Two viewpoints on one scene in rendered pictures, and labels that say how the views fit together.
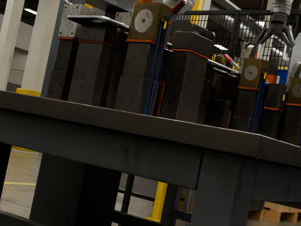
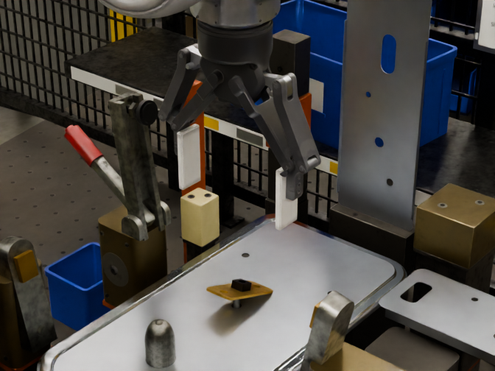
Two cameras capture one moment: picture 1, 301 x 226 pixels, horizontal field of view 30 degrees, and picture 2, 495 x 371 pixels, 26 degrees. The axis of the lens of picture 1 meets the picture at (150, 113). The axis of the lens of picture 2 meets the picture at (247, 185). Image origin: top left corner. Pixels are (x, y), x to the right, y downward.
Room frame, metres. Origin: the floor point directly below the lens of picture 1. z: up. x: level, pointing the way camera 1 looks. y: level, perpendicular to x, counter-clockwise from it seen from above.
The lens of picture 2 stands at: (1.62, -0.48, 1.71)
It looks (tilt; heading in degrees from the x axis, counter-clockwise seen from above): 29 degrees down; 358
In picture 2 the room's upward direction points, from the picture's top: straight up
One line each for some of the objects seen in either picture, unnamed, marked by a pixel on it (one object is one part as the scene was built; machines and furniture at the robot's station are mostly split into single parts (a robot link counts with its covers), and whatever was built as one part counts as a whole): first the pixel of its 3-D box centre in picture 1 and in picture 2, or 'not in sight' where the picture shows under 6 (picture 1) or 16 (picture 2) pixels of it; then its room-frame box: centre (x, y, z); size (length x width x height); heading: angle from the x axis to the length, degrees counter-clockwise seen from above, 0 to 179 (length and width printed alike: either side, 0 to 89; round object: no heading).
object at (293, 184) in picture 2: (290, 47); (301, 178); (2.57, -0.57, 1.20); 0.03 x 0.01 x 0.05; 48
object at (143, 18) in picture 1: (146, 64); not in sight; (1.70, 0.04, 0.88); 0.14 x 0.09 x 0.36; 48
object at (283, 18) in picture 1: (277, 24); (235, 59); (2.62, -0.51, 1.30); 0.08 x 0.07 x 0.09; 48
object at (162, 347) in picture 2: not in sight; (160, 345); (2.53, -0.43, 1.02); 0.03 x 0.03 x 0.07
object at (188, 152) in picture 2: (260, 51); (188, 157); (2.67, -0.46, 1.17); 0.03 x 0.01 x 0.07; 138
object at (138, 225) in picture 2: not in sight; (132, 226); (2.70, -0.39, 1.06); 0.03 x 0.01 x 0.03; 48
